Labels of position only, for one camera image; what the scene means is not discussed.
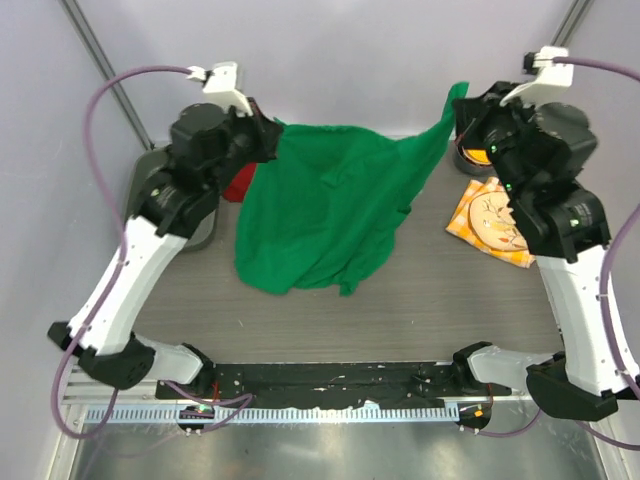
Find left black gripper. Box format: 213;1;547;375
206;98;284;198

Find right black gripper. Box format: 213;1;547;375
452;81;540;202

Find green t shirt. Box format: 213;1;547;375
234;82;469;296

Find floral ceramic plate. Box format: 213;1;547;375
468;191;528;252

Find orange checkered cloth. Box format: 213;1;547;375
446;177;535;268

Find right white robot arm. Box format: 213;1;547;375
451;82;639;422

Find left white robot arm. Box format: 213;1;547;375
48;98;283;399

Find orange bowl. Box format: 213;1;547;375
462;148;491;165

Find grey bowl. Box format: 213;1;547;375
453;139;495;177

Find red folded t shirt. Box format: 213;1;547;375
223;163;257;203

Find grey plastic tray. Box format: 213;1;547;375
123;149;217;253

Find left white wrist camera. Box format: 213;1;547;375
187;61;253;117

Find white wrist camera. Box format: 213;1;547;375
500;46;574;107
187;61;253;117

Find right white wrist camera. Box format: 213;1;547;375
500;46;574;107

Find right aluminium frame post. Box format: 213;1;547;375
551;0;595;48

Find aluminium frame post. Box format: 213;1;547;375
551;0;595;48
58;0;155;150

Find left aluminium frame post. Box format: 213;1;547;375
58;0;155;150

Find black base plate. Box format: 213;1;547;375
155;360;496;409

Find white slotted cable duct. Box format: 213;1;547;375
85;403;459;425

